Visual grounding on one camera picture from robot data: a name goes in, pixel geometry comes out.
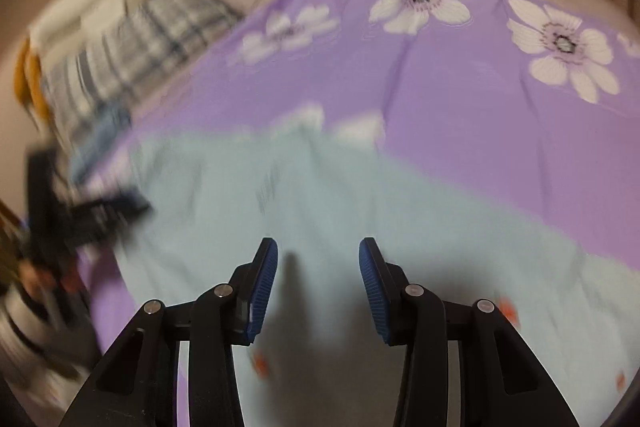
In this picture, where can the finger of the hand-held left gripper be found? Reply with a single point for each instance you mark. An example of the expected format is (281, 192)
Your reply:
(110, 212)

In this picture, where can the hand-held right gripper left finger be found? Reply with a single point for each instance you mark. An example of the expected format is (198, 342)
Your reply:
(264, 287)

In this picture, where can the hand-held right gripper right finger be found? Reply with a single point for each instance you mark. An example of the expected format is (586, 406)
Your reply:
(371, 287)

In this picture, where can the light blue pants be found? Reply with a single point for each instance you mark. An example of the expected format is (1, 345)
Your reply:
(350, 207)

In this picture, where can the person's left forearm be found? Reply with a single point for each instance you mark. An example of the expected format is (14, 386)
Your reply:
(30, 332)

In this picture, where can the blue cloth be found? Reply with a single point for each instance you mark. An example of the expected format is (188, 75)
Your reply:
(100, 134)

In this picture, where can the plaid pillow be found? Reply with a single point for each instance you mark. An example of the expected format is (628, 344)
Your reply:
(150, 37)

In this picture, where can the purple floral bed sheet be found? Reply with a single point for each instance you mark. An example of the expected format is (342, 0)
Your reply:
(450, 107)

